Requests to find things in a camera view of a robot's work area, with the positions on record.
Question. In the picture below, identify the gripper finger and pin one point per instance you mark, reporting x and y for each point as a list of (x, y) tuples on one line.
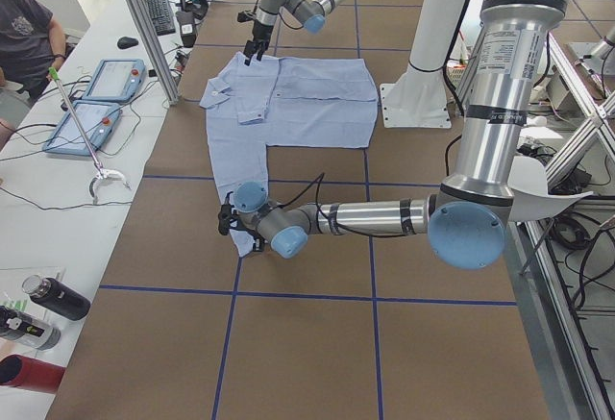
[(250, 50), (262, 48)]

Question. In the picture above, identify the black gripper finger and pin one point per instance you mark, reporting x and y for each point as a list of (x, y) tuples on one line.
[(258, 247)]

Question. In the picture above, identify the light blue striped shirt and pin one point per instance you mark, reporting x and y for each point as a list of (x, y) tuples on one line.
[(287, 101)]

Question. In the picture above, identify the grey box with label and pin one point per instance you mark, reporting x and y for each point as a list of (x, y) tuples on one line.
[(187, 28)]

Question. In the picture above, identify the black keyboard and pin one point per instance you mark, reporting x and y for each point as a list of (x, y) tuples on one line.
[(161, 16)]

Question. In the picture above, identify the black computer mouse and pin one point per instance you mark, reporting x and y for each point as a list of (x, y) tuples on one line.
[(124, 43)]

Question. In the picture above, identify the upper blue teach pendant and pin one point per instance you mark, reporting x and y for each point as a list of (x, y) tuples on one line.
[(116, 80)]

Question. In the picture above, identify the blue teach pendant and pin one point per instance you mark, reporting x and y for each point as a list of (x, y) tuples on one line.
[(98, 119), (116, 80)]

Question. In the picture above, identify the lower blue teach pendant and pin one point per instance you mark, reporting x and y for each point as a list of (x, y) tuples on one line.
[(98, 119)]

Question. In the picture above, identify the reacher grabber tool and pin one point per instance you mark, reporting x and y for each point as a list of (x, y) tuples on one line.
[(102, 173)]

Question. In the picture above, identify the black water bottle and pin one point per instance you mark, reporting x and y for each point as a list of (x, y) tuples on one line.
[(56, 296)]

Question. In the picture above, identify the seated person grey shirt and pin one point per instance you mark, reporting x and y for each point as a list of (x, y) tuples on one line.
[(32, 42)]

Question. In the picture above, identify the grey labelled bottle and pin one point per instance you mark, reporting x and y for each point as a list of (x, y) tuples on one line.
[(25, 329)]

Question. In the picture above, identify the red cylinder tube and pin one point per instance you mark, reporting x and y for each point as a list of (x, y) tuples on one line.
[(31, 374)]

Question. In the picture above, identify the aluminium frame post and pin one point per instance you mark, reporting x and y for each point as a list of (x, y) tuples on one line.
[(153, 48)]

